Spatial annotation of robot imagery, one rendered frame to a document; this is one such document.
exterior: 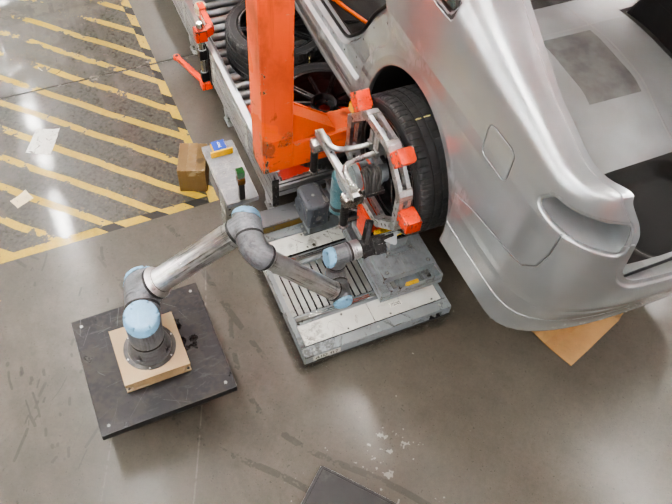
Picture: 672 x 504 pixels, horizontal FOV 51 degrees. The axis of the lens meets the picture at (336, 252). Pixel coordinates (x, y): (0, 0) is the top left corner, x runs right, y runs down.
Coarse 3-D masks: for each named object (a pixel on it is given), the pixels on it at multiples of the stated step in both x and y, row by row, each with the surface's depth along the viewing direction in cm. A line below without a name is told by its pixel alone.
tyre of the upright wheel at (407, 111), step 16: (384, 96) 307; (400, 96) 305; (416, 96) 305; (384, 112) 308; (400, 112) 298; (416, 112) 298; (400, 128) 298; (416, 128) 295; (432, 128) 296; (416, 144) 293; (432, 144) 295; (432, 160) 295; (416, 176) 297; (432, 176) 297; (416, 192) 302; (432, 192) 299; (384, 208) 343; (416, 208) 307; (432, 208) 305; (432, 224) 316
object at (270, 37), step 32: (256, 0) 279; (288, 0) 284; (256, 32) 293; (288, 32) 297; (256, 64) 308; (288, 64) 310; (256, 96) 326; (288, 96) 325; (256, 128) 345; (288, 128) 341; (288, 160) 359
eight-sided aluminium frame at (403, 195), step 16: (368, 112) 305; (352, 128) 329; (384, 128) 303; (352, 144) 341; (384, 144) 296; (400, 144) 296; (400, 192) 298; (368, 208) 339; (400, 208) 304; (384, 224) 325
